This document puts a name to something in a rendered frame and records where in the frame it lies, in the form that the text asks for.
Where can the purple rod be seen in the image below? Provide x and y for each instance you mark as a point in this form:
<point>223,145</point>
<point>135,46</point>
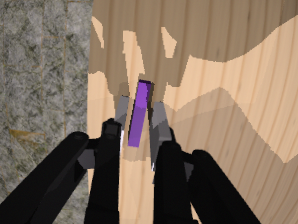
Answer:
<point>139,113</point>

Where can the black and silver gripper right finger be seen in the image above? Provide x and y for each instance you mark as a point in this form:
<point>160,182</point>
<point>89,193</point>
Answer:
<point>216,202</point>

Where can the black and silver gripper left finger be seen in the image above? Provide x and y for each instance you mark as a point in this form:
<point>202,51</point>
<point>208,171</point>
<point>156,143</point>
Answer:
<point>40,197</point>

